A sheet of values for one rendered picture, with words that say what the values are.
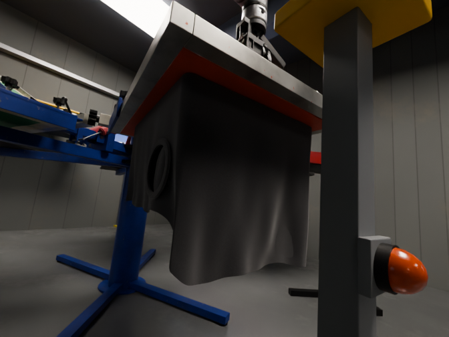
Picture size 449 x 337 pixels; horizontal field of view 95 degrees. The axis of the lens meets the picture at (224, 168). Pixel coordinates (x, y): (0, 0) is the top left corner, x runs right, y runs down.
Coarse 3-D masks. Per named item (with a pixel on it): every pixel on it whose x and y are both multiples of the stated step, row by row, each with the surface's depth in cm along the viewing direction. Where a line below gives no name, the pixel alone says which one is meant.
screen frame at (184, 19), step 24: (168, 24) 31; (192, 24) 33; (168, 48) 36; (192, 48) 36; (216, 48) 36; (240, 48) 38; (144, 72) 45; (240, 72) 42; (264, 72) 42; (144, 96) 56; (288, 96) 49; (312, 96) 51; (120, 120) 78
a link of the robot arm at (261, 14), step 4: (256, 4) 58; (248, 8) 58; (252, 8) 58; (256, 8) 58; (260, 8) 58; (264, 8) 58; (244, 12) 60; (248, 12) 58; (252, 12) 58; (256, 12) 57; (260, 12) 58; (264, 12) 58; (244, 16) 59; (248, 16) 58; (252, 16) 58; (256, 16) 57; (260, 16) 58; (264, 16) 58; (264, 20) 58
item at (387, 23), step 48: (336, 0) 23; (384, 0) 22; (336, 48) 24; (336, 96) 23; (336, 144) 23; (336, 192) 22; (336, 240) 21; (384, 240) 20; (336, 288) 20; (336, 336) 20
